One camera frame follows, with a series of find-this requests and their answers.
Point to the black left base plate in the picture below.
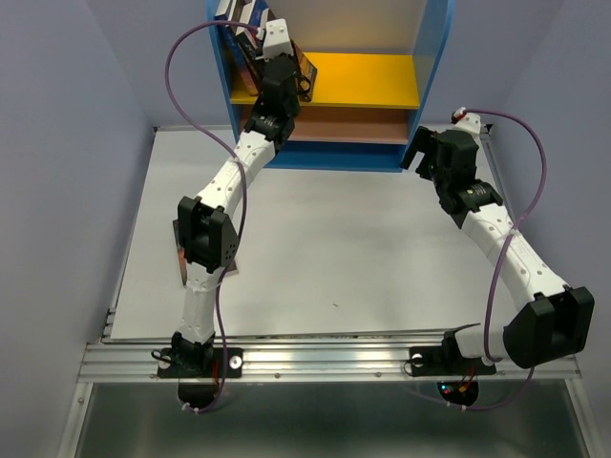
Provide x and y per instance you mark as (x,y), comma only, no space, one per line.
(211,367)

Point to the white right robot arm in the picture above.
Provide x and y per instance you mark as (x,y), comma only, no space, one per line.
(552,318)

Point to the aluminium rail frame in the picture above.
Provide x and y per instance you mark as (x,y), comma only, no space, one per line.
(341,274)

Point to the dark purple cover book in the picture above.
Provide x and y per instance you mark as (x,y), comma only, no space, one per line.
(232,270)

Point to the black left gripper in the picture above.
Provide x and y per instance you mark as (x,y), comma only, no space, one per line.
(294,69)

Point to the blue bookshelf with coloured shelves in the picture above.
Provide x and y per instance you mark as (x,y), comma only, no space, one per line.
(376,63)

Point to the Jane Eyre blue book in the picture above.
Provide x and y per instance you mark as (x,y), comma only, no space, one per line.
(221,14)

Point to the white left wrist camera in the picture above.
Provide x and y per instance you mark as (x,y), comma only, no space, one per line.
(275,40)

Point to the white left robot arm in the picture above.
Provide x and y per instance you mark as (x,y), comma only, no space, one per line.
(207,234)

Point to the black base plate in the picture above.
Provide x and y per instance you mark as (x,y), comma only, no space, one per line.
(437,361)
(211,367)

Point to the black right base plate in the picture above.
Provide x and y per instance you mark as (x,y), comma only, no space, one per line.
(437,361)

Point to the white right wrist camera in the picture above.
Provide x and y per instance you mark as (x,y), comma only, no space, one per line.
(467,122)

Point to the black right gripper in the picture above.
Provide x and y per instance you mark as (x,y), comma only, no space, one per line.
(427,141)

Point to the Animal Farm book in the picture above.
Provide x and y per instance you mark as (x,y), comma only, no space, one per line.
(265,9)

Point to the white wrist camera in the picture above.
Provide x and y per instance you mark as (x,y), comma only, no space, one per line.
(467,122)
(275,40)

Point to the Three Days to See book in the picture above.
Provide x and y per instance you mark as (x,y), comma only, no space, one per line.
(243,66)

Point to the Kate DiCamillo dark book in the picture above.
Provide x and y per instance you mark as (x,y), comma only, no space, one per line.
(307,74)

